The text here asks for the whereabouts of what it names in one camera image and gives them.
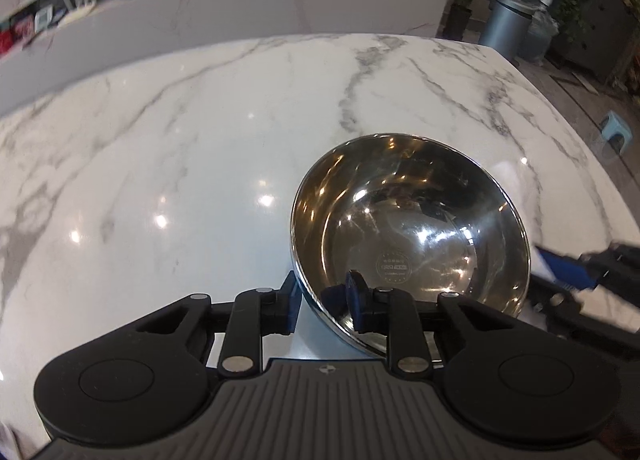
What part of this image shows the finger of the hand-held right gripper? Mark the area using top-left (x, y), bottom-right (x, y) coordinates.
top-left (536, 239), bottom-right (640, 293)
top-left (529, 274), bottom-right (640, 342)

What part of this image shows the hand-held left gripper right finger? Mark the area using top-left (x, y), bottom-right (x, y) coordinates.
top-left (345, 269), bottom-right (507, 381)

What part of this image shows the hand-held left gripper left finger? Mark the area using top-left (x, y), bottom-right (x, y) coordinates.
top-left (131, 270), bottom-right (302, 381)

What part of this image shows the white paper towel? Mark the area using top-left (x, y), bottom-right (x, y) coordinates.
top-left (530, 243), bottom-right (640, 326)

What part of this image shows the steel bowl with blue outside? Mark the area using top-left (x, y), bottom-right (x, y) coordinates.
top-left (289, 134), bottom-right (532, 358)

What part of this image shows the small green plastic stool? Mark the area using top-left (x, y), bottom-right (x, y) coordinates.
top-left (597, 110), bottom-right (632, 155)

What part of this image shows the dark grey cabinet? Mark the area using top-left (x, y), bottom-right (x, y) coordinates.
top-left (562, 0), bottom-right (640, 86)

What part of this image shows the clear water jug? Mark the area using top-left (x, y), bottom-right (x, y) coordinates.
top-left (525, 0), bottom-right (560, 65)

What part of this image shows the grey metal trash can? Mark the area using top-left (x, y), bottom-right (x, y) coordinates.
top-left (482, 0), bottom-right (533, 61)

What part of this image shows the white marble television console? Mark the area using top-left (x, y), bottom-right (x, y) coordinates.
top-left (0, 0), bottom-right (448, 116)

